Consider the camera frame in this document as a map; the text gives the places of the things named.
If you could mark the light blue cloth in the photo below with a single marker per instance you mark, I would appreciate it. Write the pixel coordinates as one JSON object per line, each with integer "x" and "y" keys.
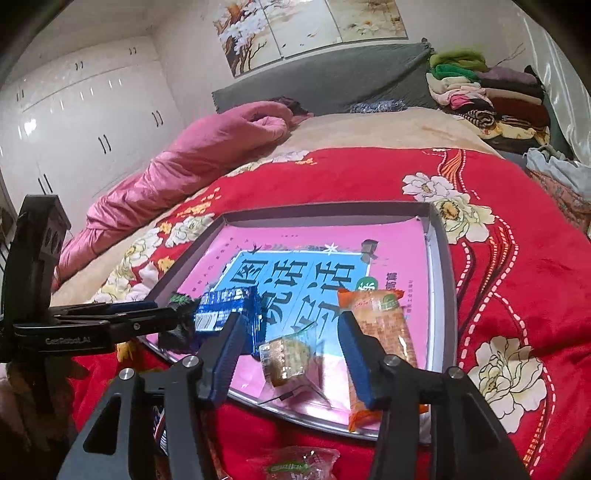
{"x": 558, "y": 168}

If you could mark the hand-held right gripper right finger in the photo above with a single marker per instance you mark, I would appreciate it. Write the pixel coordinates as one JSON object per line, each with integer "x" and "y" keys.
{"x": 358, "y": 364}

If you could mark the white glossy wardrobe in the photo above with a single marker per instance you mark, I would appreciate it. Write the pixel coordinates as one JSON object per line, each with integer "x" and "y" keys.
{"x": 92, "y": 115}

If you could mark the pink and blue book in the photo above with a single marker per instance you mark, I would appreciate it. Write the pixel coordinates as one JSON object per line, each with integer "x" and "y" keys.
{"x": 258, "y": 240}

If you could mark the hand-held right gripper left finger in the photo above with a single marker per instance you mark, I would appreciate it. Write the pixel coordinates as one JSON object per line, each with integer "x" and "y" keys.
{"x": 226, "y": 364}

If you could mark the grey headboard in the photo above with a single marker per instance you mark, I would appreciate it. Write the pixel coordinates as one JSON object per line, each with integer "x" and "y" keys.
{"x": 346, "y": 78}

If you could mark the floral wall painting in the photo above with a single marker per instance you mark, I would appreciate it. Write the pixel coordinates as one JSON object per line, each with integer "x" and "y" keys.
{"x": 300, "y": 23}

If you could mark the grey shallow cardboard tray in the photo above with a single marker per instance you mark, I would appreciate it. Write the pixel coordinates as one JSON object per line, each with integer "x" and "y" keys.
{"x": 323, "y": 208}

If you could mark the pink floral cloth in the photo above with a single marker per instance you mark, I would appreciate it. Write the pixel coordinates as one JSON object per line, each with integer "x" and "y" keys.
{"x": 568, "y": 198}

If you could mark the blue snack packet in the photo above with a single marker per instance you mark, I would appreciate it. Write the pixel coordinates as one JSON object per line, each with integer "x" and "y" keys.
{"x": 244, "y": 309}

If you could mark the beige bed sheet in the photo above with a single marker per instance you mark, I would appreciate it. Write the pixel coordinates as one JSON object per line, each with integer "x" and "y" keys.
{"x": 369, "y": 129}

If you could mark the white satin curtain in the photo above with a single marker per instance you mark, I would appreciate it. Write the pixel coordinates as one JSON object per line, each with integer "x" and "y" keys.
{"x": 568, "y": 92}

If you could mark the blue patterned pillow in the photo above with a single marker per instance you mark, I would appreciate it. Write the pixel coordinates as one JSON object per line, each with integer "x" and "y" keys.
{"x": 378, "y": 107}

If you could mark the pink quilt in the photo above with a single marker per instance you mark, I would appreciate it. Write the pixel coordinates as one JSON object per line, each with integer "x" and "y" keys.
{"x": 184, "y": 170}

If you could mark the red floral blanket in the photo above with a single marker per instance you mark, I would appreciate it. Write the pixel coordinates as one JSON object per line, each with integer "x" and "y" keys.
{"x": 508, "y": 277}

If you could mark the dark maroon cloth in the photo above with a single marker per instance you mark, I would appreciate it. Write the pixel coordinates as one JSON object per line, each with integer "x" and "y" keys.
{"x": 295, "y": 108}

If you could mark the clear square cake packet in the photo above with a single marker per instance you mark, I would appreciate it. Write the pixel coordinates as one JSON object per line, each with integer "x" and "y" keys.
{"x": 286, "y": 357}

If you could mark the green label cake packet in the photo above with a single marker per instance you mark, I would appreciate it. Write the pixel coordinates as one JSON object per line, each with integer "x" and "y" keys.
{"x": 291, "y": 468}

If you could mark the dark green snack packet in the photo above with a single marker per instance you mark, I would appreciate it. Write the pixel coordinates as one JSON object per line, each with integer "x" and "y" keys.
{"x": 187, "y": 325}

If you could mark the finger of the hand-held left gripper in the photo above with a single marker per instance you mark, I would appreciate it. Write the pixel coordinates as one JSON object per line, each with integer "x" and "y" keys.
{"x": 131, "y": 306}
{"x": 143, "y": 325}

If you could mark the orange wafer snack packet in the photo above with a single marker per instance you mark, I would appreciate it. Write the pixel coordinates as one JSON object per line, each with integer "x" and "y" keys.
{"x": 388, "y": 323}

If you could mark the stack of folded clothes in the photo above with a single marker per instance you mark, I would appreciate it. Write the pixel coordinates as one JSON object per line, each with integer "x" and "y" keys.
{"x": 508, "y": 101}

